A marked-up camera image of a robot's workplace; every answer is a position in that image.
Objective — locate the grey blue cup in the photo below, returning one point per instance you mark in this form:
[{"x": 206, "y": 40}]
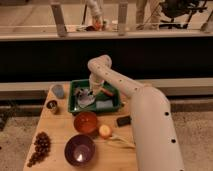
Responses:
[{"x": 58, "y": 91}]

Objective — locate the grey sponge cloth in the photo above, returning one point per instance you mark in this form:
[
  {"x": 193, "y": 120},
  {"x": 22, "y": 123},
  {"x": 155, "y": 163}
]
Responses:
[{"x": 83, "y": 104}]

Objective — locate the purple bowl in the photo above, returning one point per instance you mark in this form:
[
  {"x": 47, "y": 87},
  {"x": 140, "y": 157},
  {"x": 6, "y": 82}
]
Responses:
[{"x": 79, "y": 150}]

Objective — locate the black rectangular block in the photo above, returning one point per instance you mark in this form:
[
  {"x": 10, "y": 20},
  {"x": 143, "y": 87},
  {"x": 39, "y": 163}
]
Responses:
[{"x": 123, "y": 121}]

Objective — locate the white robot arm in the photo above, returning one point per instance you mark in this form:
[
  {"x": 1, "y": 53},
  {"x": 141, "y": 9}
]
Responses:
[{"x": 154, "y": 134}]

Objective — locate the small metal cup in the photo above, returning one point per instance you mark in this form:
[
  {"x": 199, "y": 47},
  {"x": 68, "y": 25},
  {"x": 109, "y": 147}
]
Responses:
[{"x": 52, "y": 106}]

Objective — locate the black office chair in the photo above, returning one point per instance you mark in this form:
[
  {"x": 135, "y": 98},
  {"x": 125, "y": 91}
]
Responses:
[{"x": 175, "y": 8}]

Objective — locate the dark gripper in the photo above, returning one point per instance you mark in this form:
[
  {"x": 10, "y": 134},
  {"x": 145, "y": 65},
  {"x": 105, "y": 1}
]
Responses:
[{"x": 86, "y": 95}]

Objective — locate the orange bowl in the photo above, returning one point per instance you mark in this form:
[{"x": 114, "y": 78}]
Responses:
[{"x": 86, "y": 122}]

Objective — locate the red sausage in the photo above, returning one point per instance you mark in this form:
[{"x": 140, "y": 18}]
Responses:
[{"x": 107, "y": 92}]

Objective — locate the green plastic tray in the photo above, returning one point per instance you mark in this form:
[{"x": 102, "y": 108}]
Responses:
[{"x": 77, "y": 84}]

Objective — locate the red yellow apple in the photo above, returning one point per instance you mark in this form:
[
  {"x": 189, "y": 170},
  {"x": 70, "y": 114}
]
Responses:
[{"x": 105, "y": 131}]

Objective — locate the yellow banana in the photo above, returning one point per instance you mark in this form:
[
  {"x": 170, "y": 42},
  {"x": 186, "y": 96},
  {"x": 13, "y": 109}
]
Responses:
[{"x": 118, "y": 141}]

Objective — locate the bunch of dark grapes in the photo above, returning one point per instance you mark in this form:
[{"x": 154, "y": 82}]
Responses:
[{"x": 42, "y": 149}]

